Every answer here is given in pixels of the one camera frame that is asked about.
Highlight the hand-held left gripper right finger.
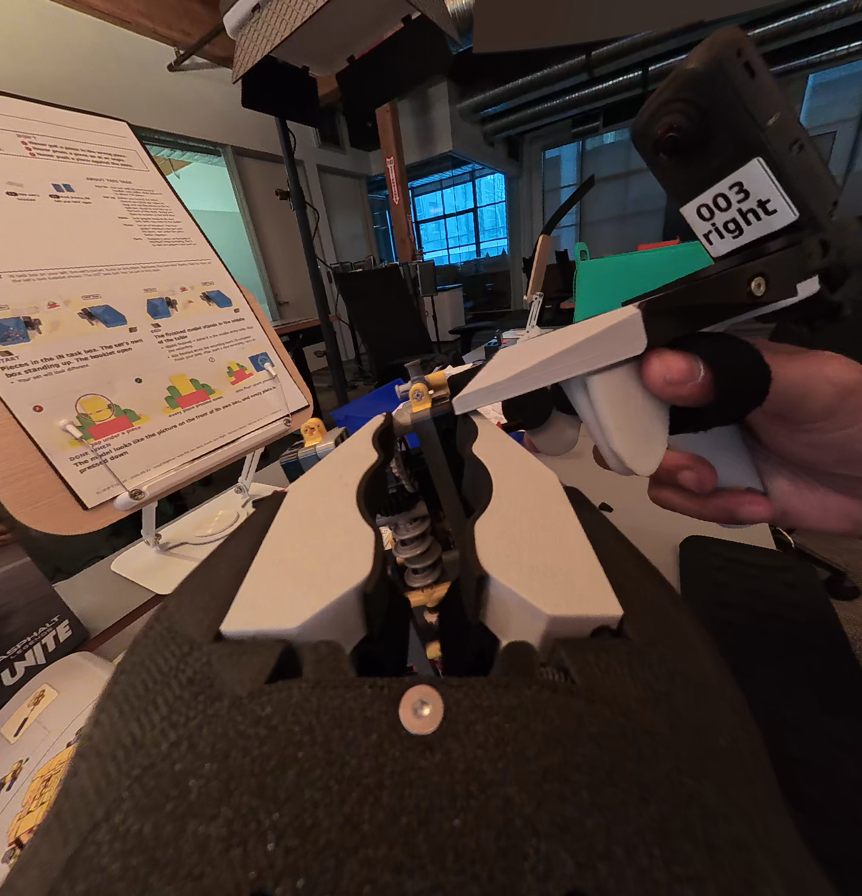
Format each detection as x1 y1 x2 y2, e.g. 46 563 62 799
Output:
465 412 626 650

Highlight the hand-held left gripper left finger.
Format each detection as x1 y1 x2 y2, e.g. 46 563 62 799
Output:
220 413 398 648

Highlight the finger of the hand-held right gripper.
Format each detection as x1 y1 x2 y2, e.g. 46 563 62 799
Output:
502 382 583 457
451 302 650 417

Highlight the yellow black brick car model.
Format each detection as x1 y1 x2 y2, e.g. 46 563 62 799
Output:
280 360 489 679

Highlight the yellow connector piece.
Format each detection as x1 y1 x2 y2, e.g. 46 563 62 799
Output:
409 371 451 412

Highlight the grey axle connector piece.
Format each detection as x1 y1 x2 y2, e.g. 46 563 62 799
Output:
396 360 433 406

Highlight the grey desk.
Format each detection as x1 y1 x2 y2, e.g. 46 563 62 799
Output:
53 336 775 666

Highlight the person's right hand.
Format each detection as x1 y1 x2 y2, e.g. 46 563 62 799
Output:
592 338 862 541

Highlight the green plastic bin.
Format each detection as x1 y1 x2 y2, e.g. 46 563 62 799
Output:
572 241 716 324

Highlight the blue plastic bin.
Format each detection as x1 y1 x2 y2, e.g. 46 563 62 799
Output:
329 381 419 436

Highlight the toy car set box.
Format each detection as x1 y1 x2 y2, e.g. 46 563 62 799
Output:
0 553 90 727

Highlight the printed instruction sheet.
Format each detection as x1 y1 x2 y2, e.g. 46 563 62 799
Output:
0 91 313 512

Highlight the open instruction booklet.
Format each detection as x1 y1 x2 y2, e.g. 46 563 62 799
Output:
0 651 118 870

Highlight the black loudspeaker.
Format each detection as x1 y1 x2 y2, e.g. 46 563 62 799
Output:
240 55 321 128

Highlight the metal ventilation duct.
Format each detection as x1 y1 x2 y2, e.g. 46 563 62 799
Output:
458 0 862 142

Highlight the wooden post red sign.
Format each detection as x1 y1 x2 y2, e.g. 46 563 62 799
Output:
375 101 416 265

